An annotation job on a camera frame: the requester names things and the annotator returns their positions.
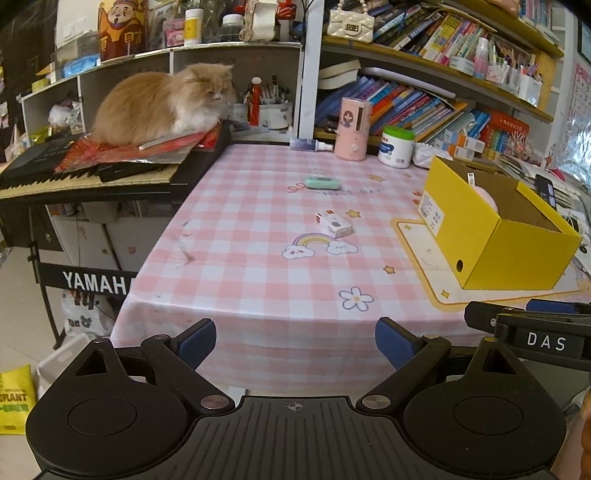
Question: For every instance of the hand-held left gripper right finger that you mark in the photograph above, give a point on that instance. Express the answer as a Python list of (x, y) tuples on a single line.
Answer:
[(395, 344)]

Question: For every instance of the yellow plastic bag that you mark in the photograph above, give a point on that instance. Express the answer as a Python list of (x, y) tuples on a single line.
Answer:
[(16, 401)]

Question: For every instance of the pink and white bottle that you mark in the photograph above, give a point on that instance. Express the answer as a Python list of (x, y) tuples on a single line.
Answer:
[(481, 57)]

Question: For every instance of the small spray bottle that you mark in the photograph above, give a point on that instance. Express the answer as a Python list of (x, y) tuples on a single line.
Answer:
[(311, 145)]

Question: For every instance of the black electronic keyboard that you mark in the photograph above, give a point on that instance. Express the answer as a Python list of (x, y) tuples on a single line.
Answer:
[(69, 177)]

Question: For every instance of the red foil papers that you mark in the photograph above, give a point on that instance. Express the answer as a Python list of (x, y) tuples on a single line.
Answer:
[(124, 152)]

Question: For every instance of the red book box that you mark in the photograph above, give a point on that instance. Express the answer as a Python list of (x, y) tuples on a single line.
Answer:
[(505, 134)]

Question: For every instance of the shelf of upright books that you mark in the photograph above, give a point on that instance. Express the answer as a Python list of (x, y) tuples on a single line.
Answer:
[(429, 27)]

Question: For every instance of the thick paperback book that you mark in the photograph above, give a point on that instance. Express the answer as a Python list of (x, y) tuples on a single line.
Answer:
[(339, 74)]

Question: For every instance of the white plastic packet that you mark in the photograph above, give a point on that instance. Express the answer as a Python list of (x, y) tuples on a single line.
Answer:
[(431, 154)]

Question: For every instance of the red and gold figurine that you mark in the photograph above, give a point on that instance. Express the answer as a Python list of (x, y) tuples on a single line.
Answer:
[(122, 30)]

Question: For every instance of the pink humidifier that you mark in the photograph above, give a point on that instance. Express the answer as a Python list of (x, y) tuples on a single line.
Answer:
[(352, 131)]

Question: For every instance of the white pen cups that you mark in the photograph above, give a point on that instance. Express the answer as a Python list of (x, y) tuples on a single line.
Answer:
[(517, 78)]

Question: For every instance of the person's right hand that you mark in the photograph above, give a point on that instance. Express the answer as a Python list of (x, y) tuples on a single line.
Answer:
[(582, 429)]

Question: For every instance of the white jar green lid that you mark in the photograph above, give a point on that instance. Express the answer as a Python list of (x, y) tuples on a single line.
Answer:
[(396, 150)]

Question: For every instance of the pink plush toy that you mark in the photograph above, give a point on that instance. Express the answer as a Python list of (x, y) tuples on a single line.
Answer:
[(487, 198)]

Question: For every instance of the black keyboard stand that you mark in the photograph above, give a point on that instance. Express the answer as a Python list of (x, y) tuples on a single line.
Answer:
[(83, 281)]

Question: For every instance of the white plastic bin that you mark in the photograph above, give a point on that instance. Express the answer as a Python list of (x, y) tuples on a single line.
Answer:
[(60, 364)]

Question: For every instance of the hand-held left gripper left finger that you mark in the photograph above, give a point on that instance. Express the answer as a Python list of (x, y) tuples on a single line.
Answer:
[(196, 344)]

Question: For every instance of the pink checked tablecloth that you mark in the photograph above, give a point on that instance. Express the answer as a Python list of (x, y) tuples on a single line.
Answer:
[(249, 277)]

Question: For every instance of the printed white plastic bag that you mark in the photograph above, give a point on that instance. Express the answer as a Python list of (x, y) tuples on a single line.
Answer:
[(87, 314)]

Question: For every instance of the white pill bottle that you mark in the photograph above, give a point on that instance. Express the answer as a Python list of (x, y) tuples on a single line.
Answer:
[(193, 27)]

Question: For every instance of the white shelf post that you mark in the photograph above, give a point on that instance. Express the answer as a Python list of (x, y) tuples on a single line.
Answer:
[(310, 69)]

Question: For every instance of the wooden bookshelf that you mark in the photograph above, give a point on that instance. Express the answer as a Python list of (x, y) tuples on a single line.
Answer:
[(508, 99)]

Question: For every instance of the stack of tape rolls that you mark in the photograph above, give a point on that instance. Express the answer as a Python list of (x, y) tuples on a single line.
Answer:
[(462, 65)]

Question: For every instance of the orange and white medicine boxes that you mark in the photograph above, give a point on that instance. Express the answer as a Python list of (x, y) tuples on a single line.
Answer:
[(459, 143)]

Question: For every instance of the orange and white cat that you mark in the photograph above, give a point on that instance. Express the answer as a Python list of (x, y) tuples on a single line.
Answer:
[(152, 104)]

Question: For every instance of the black smartphone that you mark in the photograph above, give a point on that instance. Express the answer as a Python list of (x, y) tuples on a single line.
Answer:
[(545, 191)]

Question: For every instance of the white pen holder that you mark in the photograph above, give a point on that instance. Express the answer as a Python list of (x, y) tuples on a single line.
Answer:
[(272, 115)]

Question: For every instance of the white quilted purse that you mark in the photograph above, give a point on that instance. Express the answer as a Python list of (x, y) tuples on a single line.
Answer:
[(350, 23)]

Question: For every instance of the yellow-edged desk mat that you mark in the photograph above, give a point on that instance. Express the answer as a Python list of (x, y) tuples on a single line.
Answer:
[(420, 258)]

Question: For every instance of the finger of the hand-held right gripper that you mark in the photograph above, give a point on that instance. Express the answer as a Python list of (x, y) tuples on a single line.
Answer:
[(554, 307), (485, 314)]

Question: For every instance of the small white box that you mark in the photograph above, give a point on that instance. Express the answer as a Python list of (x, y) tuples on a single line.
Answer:
[(333, 225)]

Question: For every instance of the white cubby shelf unit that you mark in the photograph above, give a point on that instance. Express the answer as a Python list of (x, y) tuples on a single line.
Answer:
[(138, 60)]

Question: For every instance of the wall poster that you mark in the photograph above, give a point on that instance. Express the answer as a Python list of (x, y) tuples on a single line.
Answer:
[(575, 124)]

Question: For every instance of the yellow cardboard box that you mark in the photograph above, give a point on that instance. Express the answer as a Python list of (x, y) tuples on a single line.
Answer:
[(521, 254)]

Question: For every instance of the white cabinet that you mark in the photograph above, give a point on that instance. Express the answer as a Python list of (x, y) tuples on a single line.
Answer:
[(106, 240)]

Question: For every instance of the row of colourful books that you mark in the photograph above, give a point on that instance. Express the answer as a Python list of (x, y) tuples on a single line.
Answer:
[(406, 104)]

